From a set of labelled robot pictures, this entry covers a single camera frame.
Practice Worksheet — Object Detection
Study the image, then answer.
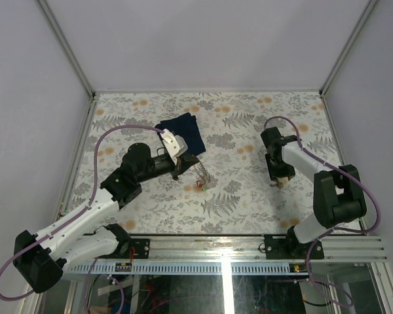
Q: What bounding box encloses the purple cable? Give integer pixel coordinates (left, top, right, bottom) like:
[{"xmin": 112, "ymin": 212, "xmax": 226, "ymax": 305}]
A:
[
  {"xmin": 0, "ymin": 125, "xmax": 166, "ymax": 301},
  {"xmin": 263, "ymin": 116, "xmax": 379, "ymax": 307}
]

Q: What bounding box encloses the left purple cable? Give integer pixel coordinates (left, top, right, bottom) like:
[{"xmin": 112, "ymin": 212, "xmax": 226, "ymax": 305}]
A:
[{"xmin": 0, "ymin": 125, "xmax": 166, "ymax": 301}]

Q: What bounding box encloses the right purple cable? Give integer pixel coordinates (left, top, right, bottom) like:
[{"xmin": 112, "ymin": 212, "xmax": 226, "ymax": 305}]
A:
[{"xmin": 263, "ymin": 116, "xmax": 379, "ymax": 307}]

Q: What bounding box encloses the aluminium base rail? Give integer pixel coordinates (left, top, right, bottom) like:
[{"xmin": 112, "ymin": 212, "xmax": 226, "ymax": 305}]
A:
[{"xmin": 133, "ymin": 234, "xmax": 387, "ymax": 263}]

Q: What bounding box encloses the slotted white cable duct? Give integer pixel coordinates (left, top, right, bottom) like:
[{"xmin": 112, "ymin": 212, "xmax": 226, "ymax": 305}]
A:
[{"xmin": 67, "ymin": 260, "xmax": 307, "ymax": 276}]

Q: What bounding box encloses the aluminium frame post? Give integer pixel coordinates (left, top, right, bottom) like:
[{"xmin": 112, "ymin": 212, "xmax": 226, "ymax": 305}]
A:
[
  {"xmin": 35, "ymin": 0, "xmax": 96, "ymax": 99},
  {"xmin": 319, "ymin": 0, "xmax": 381, "ymax": 98}
]

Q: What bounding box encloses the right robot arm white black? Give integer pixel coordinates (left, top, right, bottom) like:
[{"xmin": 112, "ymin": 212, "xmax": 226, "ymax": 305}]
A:
[{"xmin": 261, "ymin": 127, "xmax": 367, "ymax": 260}]

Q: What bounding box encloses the folded navy blue cloth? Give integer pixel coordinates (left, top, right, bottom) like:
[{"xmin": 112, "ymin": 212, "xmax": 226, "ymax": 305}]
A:
[{"xmin": 155, "ymin": 113, "xmax": 206, "ymax": 156}]

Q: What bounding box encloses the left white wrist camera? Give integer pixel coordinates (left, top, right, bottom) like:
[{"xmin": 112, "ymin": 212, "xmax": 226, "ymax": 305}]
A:
[{"xmin": 160, "ymin": 129, "xmax": 188, "ymax": 165}]

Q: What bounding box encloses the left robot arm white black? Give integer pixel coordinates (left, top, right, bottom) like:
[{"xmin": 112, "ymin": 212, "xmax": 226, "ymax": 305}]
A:
[{"xmin": 13, "ymin": 143, "xmax": 199, "ymax": 294}]

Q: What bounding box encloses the left aluminium frame post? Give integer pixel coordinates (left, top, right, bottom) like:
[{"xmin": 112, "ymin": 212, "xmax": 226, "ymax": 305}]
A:
[{"xmin": 35, "ymin": 0, "xmax": 96, "ymax": 99}]

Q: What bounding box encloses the keyring with tagged keys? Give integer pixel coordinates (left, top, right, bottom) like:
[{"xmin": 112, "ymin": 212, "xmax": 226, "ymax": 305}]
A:
[{"xmin": 194, "ymin": 161, "xmax": 211, "ymax": 191}]

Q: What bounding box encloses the key with yellow tag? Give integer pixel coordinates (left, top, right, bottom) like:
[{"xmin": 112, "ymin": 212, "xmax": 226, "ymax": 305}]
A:
[{"xmin": 270, "ymin": 181, "xmax": 284, "ymax": 188}]

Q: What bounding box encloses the right aluminium frame post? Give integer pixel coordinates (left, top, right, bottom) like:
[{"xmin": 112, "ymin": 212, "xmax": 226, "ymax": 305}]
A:
[{"xmin": 319, "ymin": 0, "xmax": 381, "ymax": 98}]

